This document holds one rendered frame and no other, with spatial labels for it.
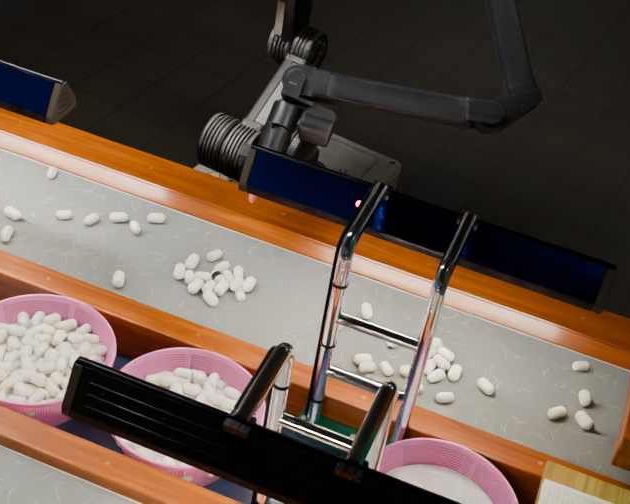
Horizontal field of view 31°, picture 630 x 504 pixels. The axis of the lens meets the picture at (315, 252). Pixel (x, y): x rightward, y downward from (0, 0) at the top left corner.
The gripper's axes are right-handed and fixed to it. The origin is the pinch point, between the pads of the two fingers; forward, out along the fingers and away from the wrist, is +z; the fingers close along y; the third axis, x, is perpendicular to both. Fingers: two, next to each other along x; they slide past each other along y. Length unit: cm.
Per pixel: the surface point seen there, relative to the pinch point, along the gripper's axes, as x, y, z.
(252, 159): -30.4, 6.2, 0.4
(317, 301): 4.3, 18.2, 14.3
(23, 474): -34, -8, 60
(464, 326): 9.1, 45.7, 8.9
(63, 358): -18.7, -15.6, 41.3
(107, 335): -15.3, -11.1, 34.9
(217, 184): 15.3, -12.4, -3.7
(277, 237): 11.2, 4.7, 3.7
